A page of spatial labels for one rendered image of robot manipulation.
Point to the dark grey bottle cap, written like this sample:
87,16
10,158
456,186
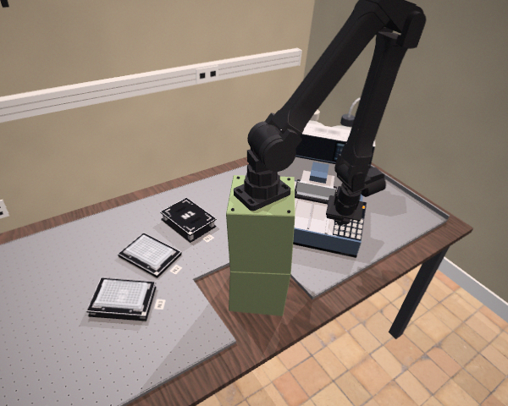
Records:
346,123

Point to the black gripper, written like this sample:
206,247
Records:
341,213

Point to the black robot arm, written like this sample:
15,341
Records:
273,151

